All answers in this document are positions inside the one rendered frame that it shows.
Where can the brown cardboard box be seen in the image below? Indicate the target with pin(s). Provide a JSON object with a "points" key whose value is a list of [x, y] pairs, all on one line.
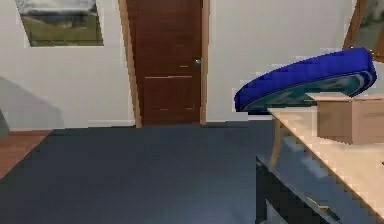
{"points": [[350, 120]]}

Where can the dark brown room door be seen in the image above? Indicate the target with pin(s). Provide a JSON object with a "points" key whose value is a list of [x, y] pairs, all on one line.
{"points": [[166, 60]]}

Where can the blue round disc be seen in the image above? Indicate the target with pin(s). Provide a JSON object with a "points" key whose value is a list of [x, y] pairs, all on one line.
{"points": [[300, 80]]}

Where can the white framed window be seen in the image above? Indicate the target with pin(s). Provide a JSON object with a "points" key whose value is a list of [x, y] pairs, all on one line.
{"points": [[61, 25]]}

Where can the light wooden table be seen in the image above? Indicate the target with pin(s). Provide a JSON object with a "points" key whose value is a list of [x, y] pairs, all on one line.
{"points": [[353, 160]]}

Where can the brown framed window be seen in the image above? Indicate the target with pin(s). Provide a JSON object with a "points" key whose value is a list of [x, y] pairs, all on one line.
{"points": [[365, 23]]}

